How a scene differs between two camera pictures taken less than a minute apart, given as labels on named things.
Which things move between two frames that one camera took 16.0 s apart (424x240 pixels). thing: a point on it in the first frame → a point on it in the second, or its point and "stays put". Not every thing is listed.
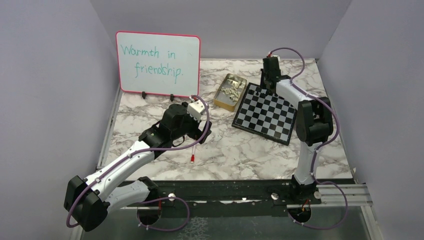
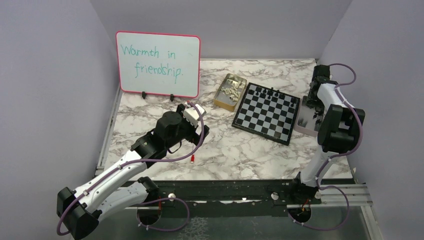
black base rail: x=229 y=198 stays put
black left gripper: x=197 y=133 stays put
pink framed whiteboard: x=159 y=63 stays put
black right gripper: x=262 y=84 → x=318 y=105
